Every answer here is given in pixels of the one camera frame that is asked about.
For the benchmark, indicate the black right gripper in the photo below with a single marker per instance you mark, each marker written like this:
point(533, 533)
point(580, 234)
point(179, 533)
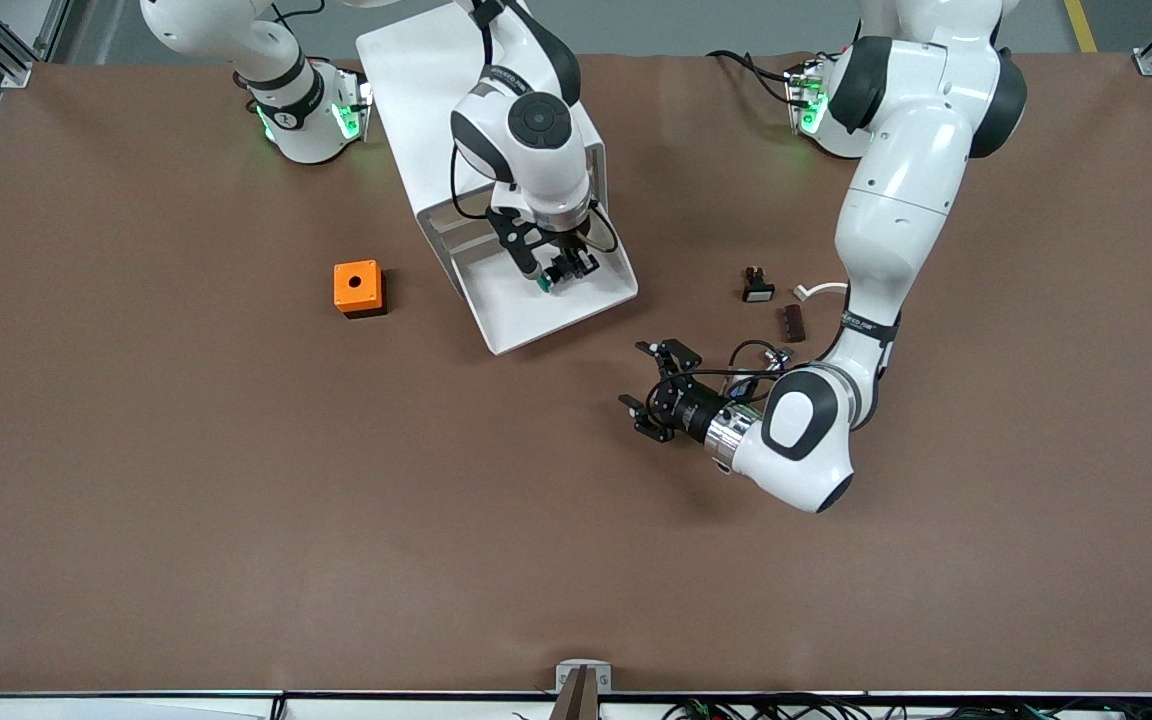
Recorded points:
point(570, 264)

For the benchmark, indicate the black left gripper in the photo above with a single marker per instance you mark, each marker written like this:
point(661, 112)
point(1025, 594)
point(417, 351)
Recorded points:
point(693, 409)

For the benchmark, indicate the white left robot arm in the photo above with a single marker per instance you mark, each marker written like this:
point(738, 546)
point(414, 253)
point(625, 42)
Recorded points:
point(896, 200)

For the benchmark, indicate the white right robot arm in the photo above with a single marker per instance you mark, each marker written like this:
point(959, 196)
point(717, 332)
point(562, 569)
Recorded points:
point(536, 160)

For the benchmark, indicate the dark brown ribbed block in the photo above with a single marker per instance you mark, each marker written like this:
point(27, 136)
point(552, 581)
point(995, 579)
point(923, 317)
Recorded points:
point(791, 323)

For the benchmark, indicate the brown table cover sheet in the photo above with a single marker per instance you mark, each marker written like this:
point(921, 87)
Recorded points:
point(576, 550)

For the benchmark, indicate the white semicircular pipe clamp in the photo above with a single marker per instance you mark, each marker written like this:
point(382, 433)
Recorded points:
point(821, 291)

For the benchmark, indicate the orange box with round hole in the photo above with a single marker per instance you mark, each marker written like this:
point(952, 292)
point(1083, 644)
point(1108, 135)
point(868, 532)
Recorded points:
point(356, 283)

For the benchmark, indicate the grey metal mounting plate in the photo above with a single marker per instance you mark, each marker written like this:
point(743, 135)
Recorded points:
point(604, 680)

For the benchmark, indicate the white table edge rail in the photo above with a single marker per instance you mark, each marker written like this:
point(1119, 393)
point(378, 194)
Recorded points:
point(86, 708)

